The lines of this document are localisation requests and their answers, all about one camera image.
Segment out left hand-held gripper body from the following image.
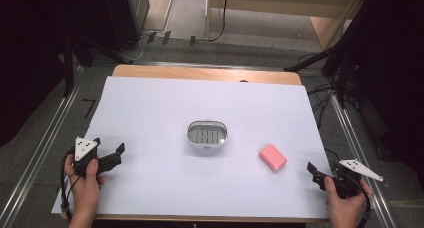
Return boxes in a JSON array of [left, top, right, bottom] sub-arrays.
[[72, 136, 102, 179]]

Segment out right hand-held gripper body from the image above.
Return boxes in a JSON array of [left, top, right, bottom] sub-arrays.
[[332, 159, 385, 200]]

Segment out person's right hand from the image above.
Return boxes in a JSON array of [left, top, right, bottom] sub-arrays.
[[323, 176, 375, 220]]

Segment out person's left hand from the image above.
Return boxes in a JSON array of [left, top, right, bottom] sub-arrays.
[[63, 153, 105, 220]]

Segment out pink soap bar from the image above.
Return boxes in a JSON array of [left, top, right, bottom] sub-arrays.
[[258, 143, 288, 173]]

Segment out white paper sheet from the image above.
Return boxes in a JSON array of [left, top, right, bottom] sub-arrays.
[[51, 75, 332, 220]]

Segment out white soap dish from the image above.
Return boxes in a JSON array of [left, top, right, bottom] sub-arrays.
[[186, 119, 230, 152]]

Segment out black stand leg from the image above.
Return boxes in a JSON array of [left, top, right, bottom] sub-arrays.
[[283, 45, 342, 73]]

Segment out wooden table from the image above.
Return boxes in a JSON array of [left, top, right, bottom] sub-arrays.
[[59, 64, 332, 224]]

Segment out black curtain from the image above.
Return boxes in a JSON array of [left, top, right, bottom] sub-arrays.
[[321, 0, 424, 186], [0, 0, 150, 148]]

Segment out light wooden cabinet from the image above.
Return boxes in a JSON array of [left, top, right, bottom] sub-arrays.
[[204, 0, 368, 51]]

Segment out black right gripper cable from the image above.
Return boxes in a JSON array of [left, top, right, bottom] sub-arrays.
[[356, 187, 373, 228]]

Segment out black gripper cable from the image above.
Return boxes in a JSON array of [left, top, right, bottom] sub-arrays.
[[356, 187, 373, 228], [59, 147, 81, 222]]

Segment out metal floor rail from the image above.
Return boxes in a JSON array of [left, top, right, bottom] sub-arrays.
[[0, 65, 86, 228], [329, 87, 398, 228]]

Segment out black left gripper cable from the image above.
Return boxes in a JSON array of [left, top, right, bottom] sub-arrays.
[[59, 147, 81, 222]]

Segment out black floor cables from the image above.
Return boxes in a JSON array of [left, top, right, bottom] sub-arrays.
[[305, 52, 338, 130]]

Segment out black stand post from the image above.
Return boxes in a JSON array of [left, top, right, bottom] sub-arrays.
[[62, 36, 76, 98]]

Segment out white floor cable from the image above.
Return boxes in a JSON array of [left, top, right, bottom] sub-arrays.
[[120, 36, 148, 63]]

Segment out black hanging cable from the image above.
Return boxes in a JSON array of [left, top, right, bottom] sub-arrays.
[[207, 0, 230, 43]]

